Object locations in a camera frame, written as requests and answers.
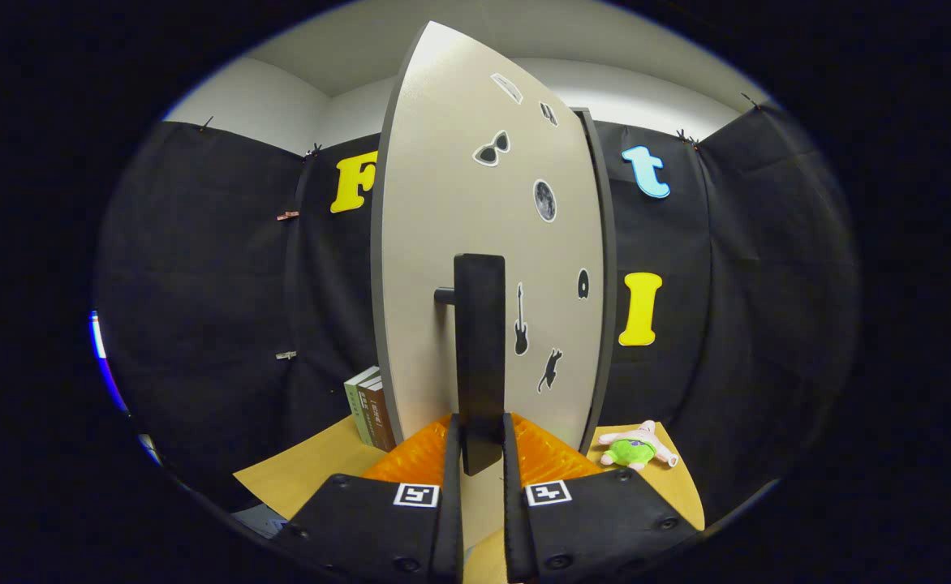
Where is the pink and green plush toy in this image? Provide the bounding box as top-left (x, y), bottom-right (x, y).
top-left (597, 419), bottom-right (679, 473)

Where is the black backdrop cloth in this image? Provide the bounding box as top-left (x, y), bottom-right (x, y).
top-left (94, 101), bottom-right (862, 520)

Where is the beige cabinet door black handle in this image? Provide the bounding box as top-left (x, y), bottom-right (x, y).
top-left (370, 20), bottom-right (606, 560)

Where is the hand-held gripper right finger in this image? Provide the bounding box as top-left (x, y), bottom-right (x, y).
top-left (501, 412), bottom-right (704, 584)

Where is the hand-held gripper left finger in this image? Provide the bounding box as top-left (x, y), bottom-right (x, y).
top-left (273, 412), bottom-right (466, 584)

